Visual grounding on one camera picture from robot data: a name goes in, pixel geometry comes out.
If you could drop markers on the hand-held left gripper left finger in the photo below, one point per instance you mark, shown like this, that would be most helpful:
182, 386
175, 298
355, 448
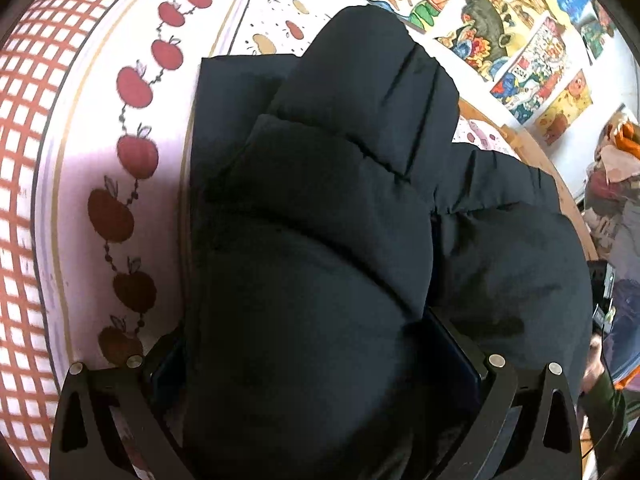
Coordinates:
167, 375

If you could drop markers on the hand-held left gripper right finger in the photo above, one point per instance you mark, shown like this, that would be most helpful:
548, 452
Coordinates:
457, 360

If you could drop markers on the black puffer jacket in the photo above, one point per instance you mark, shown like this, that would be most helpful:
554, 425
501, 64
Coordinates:
320, 240

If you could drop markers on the person's right forearm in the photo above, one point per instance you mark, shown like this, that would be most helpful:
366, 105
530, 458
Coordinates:
607, 420

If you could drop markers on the pile of clothes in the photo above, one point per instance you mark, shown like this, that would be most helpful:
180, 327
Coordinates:
617, 180

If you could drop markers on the red checked apple print bedsheet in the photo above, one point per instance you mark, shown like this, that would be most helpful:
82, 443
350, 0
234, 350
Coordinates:
90, 125

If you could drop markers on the wooden bed frame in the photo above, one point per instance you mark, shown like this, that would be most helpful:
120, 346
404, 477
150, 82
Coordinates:
545, 175

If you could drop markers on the orange cartoon animal wall poster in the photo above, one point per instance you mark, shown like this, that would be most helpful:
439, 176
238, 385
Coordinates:
565, 110

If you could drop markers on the red and blue wall poster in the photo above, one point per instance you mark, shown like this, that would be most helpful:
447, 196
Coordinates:
535, 70

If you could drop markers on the green wall poster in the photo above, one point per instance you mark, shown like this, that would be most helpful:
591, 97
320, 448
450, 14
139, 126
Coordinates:
600, 30

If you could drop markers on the dark pot yellow wall poster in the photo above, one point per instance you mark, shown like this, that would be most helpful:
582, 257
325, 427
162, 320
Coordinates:
490, 20

